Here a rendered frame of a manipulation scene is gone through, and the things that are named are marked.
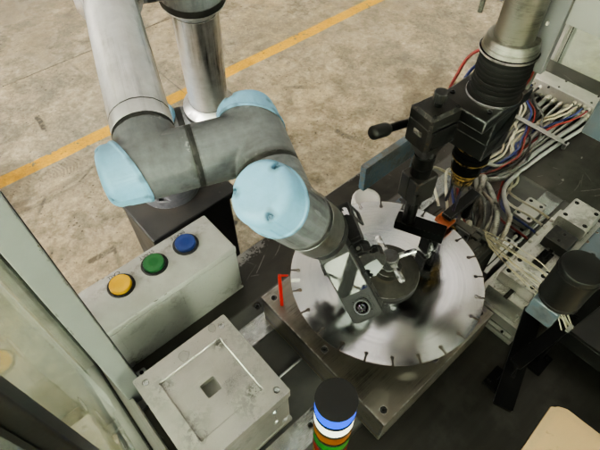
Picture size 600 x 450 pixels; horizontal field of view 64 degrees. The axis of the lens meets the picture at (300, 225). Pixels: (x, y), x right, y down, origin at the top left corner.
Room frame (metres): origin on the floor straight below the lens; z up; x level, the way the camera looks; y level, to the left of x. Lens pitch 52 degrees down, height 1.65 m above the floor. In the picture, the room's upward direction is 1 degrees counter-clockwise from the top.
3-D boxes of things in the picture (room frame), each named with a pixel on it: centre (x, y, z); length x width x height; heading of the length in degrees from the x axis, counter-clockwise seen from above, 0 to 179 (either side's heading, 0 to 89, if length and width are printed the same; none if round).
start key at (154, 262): (0.51, 0.28, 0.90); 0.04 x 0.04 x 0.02
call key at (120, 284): (0.46, 0.33, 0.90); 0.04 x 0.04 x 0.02
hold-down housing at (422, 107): (0.51, -0.18, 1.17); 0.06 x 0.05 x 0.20; 122
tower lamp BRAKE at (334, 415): (0.16, -0.03, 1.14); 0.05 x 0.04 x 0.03; 41
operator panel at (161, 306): (0.50, 0.27, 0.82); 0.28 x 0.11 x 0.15; 131
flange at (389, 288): (0.45, -0.15, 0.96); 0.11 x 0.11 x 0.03
